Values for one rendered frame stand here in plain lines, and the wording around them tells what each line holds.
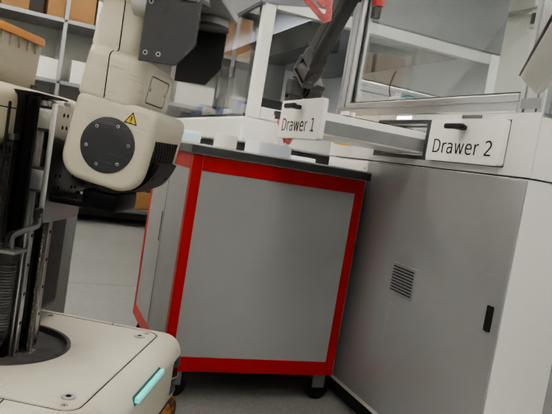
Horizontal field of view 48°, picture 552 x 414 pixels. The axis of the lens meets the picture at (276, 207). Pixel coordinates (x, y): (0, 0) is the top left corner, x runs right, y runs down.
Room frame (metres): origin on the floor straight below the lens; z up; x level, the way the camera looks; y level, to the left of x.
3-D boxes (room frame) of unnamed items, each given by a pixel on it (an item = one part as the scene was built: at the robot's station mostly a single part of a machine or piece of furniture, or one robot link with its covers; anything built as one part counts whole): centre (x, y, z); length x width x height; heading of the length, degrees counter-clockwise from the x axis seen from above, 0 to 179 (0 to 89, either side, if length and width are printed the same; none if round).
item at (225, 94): (3.59, -0.02, 1.13); 1.78 x 1.14 x 0.45; 22
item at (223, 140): (1.89, 0.18, 0.78); 0.07 x 0.07 x 0.04
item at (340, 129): (1.83, -0.22, 0.86); 0.40 x 0.26 x 0.06; 112
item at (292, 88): (2.00, 0.00, 0.98); 0.07 x 0.06 x 0.07; 130
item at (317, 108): (1.76, -0.03, 0.87); 0.29 x 0.02 x 0.11; 22
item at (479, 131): (1.58, -0.44, 0.87); 0.29 x 0.02 x 0.11; 22
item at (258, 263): (2.15, 0.10, 0.38); 0.62 x 0.58 x 0.76; 22
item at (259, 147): (1.99, 0.05, 0.78); 0.12 x 0.08 x 0.04; 125
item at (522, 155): (2.02, -0.79, 0.87); 1.02 x 0.95 x 0.14; 22
